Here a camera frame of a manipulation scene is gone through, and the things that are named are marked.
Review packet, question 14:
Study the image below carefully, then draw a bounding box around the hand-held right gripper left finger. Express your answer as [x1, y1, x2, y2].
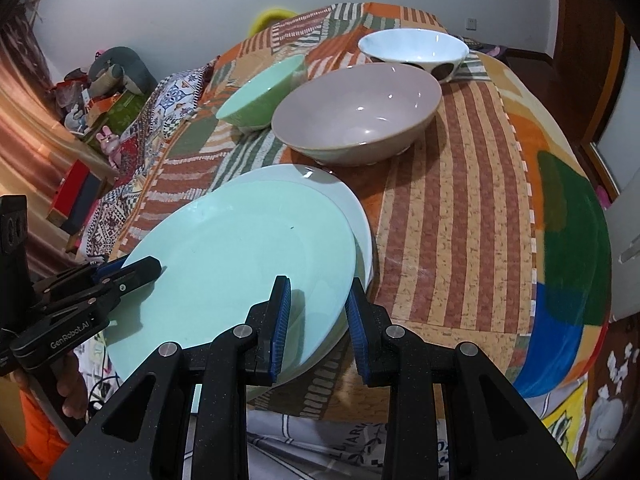
[50, 276, 293, 480]

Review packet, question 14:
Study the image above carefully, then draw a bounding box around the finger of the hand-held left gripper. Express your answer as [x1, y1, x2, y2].
[40, 256, 162, 321]
[32, 259, 126, 296]

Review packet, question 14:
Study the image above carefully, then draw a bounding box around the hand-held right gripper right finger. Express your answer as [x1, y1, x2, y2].
[345, 277, 578, 480]

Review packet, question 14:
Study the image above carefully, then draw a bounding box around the green plate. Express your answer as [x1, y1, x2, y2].
[107, 178, 357, 386]

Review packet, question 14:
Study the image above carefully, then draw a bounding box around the white plate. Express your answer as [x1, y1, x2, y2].
[200, 164, 373, 403]

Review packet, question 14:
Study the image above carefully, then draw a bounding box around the green bowl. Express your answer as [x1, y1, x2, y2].
[215, 55, 307, 133]

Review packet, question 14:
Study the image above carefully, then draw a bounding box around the pink bowl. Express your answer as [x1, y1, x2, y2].
[271, 65, 443, 167]

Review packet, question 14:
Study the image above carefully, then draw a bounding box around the white bowl with black dots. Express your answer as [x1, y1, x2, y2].
[358, 29, 470, 83]

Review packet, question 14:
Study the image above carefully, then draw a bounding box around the person's left forearm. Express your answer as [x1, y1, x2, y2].
[12, 380, 68, 461]

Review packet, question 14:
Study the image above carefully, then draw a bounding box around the person's left hand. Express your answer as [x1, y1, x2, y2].
[55, 355, 88, 421]

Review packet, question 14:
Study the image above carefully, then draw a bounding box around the red box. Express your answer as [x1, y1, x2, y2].
[47, 160, 101, 233]

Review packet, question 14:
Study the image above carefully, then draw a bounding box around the grey printed sheet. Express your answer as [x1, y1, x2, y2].
[245, 405, 451, 480]

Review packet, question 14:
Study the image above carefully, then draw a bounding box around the pink plush bunny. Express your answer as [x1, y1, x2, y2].
[95, 127, 123, 166]

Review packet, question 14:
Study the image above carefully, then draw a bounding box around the green toy box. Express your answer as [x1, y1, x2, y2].
[80, 91, 146, 148]

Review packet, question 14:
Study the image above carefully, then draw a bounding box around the orange striped curtain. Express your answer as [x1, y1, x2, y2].
[0, 5, 96, 196]

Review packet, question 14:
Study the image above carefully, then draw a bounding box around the patterned quilt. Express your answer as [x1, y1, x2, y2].
[80, 60, 221, 261]

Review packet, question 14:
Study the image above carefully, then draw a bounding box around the striped patchwork blanket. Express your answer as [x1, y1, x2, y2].
[115, 2, 538, 418]

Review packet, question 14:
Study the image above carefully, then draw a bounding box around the grey plush shark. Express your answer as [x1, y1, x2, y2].
[92, 46, 158, 96]

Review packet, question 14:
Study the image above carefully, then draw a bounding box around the yellow foam noodle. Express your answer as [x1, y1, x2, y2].
[250, 7, 296, 36]

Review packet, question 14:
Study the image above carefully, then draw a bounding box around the dark bag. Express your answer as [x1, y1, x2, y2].
[450, 35, 503, 58]

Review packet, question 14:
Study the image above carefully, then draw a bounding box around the brown wooden door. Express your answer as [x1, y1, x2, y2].
[552, 0, 631, 161]

